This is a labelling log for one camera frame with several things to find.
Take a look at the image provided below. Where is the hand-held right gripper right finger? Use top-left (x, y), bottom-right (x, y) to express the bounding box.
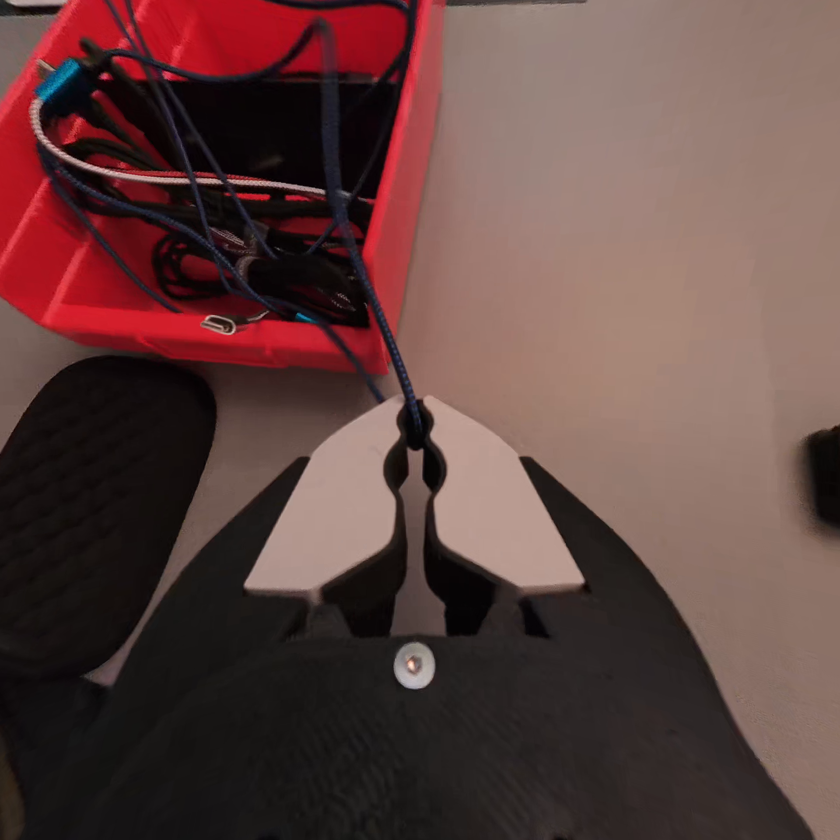
top-left (421, 395), bottom-right (585, 595)

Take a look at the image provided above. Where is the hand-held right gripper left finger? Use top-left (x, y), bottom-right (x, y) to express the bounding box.
top-left (244, 395), bottom-right (411, 599)

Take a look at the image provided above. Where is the blue braided usb cable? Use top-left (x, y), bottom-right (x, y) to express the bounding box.
top-left (39, 0), bottom-right (427, 454)

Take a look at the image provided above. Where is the red braided cable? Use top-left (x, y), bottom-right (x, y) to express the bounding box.
top-left (197, 174), bottom-right (309, 204)

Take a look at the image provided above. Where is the red plastic bin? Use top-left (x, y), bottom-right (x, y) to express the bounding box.
top-left (0, 0), bottom-right (447, 375)

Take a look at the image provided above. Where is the black cable bundle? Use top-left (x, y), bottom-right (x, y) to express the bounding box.
top-left (59, 39), bottom-right (342, 221)

